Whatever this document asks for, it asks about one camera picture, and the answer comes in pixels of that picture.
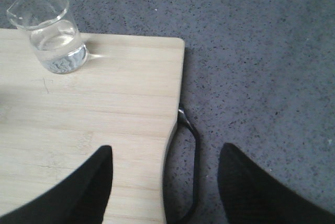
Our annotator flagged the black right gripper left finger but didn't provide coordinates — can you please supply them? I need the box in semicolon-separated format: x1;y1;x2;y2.
1;145;113;223

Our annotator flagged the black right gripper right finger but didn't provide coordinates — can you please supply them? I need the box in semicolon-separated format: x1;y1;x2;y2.
218;143;334;223

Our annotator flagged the small glass beaker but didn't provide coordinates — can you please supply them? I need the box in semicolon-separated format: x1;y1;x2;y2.
6;0;88;74

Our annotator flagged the wooden cutting board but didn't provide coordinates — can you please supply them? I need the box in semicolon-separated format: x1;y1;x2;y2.
1;29;185;223

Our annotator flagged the black cable loop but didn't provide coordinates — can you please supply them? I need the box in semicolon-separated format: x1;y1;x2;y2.
172;103;202;224

